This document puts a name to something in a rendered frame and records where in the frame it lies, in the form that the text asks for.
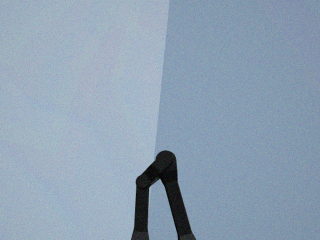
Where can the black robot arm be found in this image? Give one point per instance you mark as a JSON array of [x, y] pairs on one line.
[[164, 168]]

